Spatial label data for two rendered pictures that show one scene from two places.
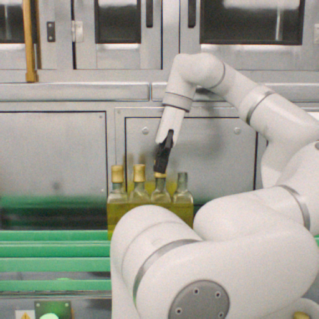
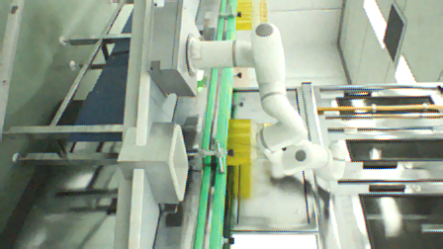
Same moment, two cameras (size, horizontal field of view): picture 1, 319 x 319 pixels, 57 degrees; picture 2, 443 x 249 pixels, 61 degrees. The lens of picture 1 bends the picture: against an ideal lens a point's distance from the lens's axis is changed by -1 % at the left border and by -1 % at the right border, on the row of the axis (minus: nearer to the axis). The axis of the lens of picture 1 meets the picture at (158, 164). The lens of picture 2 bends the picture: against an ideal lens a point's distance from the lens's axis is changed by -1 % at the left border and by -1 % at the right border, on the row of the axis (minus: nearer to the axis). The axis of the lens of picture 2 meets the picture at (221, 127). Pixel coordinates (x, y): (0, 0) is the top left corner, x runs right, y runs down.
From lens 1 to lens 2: 122 cm
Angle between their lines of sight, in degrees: 48
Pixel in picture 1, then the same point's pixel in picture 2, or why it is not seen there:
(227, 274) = (274, 36)
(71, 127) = not seen: hidden behind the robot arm
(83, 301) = (204, 91)
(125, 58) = not seen: hidden behind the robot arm
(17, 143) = not seen: hidden behind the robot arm
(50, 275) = (219, 83)
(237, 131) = (297, 210)
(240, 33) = (373, 220)
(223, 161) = (273, 203)
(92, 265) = (222, 97)
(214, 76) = (333, 149)
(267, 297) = (264, 46)
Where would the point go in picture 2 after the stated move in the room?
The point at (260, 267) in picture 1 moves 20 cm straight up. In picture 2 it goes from (274, 43) to (339, 41)
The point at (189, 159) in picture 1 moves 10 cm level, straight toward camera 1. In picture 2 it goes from (273, 182) to (273, 164)
